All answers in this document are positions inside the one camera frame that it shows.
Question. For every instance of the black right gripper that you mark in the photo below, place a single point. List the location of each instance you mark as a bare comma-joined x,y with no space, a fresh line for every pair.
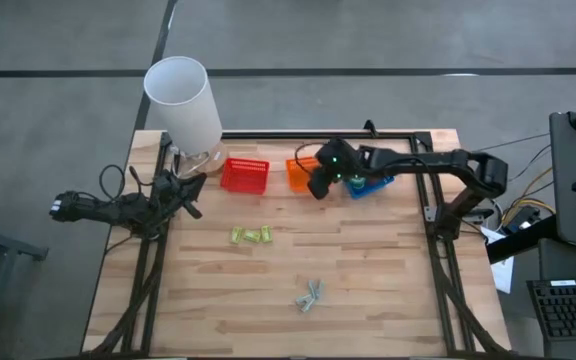
340,155

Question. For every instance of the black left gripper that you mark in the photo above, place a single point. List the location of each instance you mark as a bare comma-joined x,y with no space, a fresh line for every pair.
170,192

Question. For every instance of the teal tape roll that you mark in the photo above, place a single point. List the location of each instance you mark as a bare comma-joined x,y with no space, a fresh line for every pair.
358,183

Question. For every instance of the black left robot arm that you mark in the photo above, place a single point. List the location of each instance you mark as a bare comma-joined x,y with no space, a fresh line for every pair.
98,209

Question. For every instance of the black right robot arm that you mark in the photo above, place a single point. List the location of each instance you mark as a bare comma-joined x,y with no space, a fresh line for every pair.
443,162

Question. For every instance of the orange plastic basket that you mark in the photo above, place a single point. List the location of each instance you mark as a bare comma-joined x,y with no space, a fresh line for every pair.
298,175

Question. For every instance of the blue plastic basket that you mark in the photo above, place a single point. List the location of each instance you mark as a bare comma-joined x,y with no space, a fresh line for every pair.
375,186

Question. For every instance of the red plastic basket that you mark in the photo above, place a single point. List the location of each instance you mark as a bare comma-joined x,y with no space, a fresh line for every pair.
243,176

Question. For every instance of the white fabric lampshade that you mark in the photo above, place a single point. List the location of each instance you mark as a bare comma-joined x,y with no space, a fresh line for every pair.
188,115

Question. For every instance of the black metal stand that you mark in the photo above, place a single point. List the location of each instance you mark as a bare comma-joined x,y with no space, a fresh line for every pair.
8,247

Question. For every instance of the white paper sheet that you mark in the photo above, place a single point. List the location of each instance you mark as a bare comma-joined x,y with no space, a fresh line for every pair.
503,272

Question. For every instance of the black power adapter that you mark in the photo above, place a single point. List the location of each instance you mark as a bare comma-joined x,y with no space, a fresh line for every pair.
523,219

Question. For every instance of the black desk beam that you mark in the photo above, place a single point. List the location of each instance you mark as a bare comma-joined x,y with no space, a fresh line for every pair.
518,242

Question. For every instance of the black keyboard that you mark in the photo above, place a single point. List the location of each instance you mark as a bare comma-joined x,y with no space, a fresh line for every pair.
573,310

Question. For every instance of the black clip on frame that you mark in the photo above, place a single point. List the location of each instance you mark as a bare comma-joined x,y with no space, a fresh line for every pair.
369,128

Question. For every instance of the grey metal bracket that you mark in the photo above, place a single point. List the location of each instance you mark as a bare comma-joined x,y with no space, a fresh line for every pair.
430,214

